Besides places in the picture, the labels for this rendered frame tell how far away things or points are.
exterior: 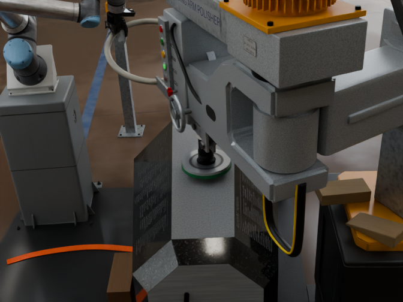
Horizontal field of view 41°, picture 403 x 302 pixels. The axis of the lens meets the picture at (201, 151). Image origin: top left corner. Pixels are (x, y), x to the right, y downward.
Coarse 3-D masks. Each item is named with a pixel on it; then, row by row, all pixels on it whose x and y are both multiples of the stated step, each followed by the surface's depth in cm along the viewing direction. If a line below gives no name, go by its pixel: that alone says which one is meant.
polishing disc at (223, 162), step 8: (192, 152) 244; (216, 152) 243; (224, 152) 242; (184, 160) 238; (192, 160) 238; (216, 160) 237; (224, 160) 237; (184, 168) 234; (192, 168) 232; (200, 168) 232; (208, 168) 231; (216, 168) 231; (224, 168) 231
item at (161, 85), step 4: (156, 76) 259; (160, 80) 255; (160, 84) 255; (164, 84) 251; (160, 88) 256; (164, 88) 250; (164, 92) 251; (168, 96) 247; (192, 124) 221; (196, 124) 219; (196, 128) 220; (200, 128) 215; (196, 132) 221; (200, 132) 216; (200, 136) 217; (212, 140) 206; (200, 144) 208; (212, 144) 206; (212, 148) 207
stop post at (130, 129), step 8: (120, 48) 408; (120, 56) 412; (120, 64) 415; (128, 64) 422; (128, 72) 421; (120, 80) 422; (128, 80) 421; (120, 88) 425; (128, 88) 425; (128, 96) 428; (128, 104) 432; (128, 112) 435; (128, 120) 439; (128, 128) 443; (136, 128) 449; (144, 128) 452; (120, 136) 441; (128, 136) 440; (136, 136) 439
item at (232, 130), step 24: (192, 72) 196; (216, 72) 174; (240, 72) 156; (192, 96) 203; (216, 96) 179; (240, 96) 172; (264, 96) 145; (288, 96) 143; (312, 96) 146; (216, 120) 184; (240, 120) 176; (240, 144) 175; (240, 168) 174; (312, 168) 160; (264, 192) 161; (288, 192) 159
